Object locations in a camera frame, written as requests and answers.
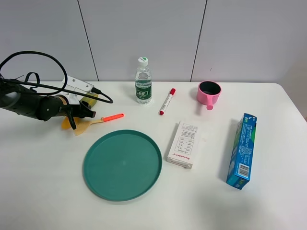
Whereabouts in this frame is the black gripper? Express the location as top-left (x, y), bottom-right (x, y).
top-left (55, 95), bottom-right (96, 130)

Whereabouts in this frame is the yellow green toy corn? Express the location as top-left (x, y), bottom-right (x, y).
top-left (61, 97), bottom-right (97, 130)

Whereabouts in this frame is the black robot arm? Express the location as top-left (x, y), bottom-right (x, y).
top-left (0, 83), bottom-right (96, 129)

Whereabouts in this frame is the teal round plate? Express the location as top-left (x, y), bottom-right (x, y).
top-left (83, 130), bottom-right (163, 202)

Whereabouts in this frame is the clear water bottle green label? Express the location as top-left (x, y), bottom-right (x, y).
top-left (135, 57), bottom-right (152, 104)

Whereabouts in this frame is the red white marker pen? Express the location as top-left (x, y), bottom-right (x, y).
top-left (159, 88), bottom-right (176, 115)

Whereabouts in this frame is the white cardboard box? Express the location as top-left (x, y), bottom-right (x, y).
top-left (166, 120), bottom-right (201, 169)

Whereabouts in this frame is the pink toy saucepan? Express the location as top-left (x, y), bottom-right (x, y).
top-left (196, 81), bottom-right (222, 111)

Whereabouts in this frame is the blue long box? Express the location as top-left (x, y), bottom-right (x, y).
top-left (226, 113), bottom-right (257, 190)

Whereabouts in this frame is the yellow spatula orange handle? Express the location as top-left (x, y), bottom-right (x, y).
top-left (74, 114), bottom-right (124, 136)

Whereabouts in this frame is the black cable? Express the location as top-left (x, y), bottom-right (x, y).
top-left (0, 50), bottom-right (114, 104)

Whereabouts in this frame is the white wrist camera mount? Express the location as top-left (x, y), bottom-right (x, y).
top-left (59, 76), bottom-right (96, 105)

